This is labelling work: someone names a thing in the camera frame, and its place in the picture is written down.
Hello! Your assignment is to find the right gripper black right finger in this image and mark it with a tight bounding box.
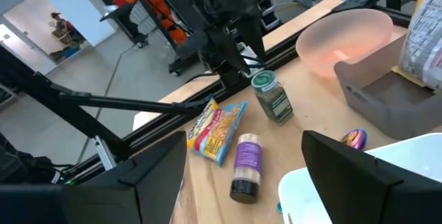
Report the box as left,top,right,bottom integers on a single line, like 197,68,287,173
301,130,442,224

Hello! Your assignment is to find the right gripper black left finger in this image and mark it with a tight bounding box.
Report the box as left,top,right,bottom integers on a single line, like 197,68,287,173
61,131,188,224

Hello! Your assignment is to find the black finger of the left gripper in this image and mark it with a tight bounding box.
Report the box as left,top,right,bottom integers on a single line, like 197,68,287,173
208,26,252,75
237,12,269,63

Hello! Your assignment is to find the green-capped herb spice jar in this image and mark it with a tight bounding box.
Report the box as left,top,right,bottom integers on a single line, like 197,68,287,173
251,70,295,127

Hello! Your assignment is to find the yellow chicken ramen packet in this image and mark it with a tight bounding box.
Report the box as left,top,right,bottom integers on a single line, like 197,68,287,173
393,0,442,90

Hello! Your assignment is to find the white plastic bin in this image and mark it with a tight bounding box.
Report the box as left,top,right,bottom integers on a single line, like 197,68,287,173
278,133,442,224

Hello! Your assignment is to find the blue and yellow ramen packet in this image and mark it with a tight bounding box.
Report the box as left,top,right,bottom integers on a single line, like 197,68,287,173
186,96,248,167

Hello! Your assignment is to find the pink translucent bowl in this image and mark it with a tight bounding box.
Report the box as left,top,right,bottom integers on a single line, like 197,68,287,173
296,8,394,79

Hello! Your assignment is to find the grey translucent plastic bin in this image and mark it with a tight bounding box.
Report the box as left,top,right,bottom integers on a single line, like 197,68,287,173
334,33,442,140

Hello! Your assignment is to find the purple-label spice jar black cap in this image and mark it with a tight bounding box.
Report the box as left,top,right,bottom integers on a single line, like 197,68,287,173
229,133,263,204

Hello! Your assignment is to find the black rolling cart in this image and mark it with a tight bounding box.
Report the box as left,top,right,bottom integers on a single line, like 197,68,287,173
99,4,150,49

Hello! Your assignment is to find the person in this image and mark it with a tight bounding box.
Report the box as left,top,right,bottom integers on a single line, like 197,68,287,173
49,11,75,42

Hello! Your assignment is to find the iridescent spoon teal handle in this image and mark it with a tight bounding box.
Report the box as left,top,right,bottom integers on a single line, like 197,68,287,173
276,128,369,215

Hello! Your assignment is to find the white frame bracket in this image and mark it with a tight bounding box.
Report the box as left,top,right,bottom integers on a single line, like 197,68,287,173
92,135,117,172

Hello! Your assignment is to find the black aluminium table frame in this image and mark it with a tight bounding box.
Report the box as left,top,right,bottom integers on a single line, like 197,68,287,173
0,46,301,183

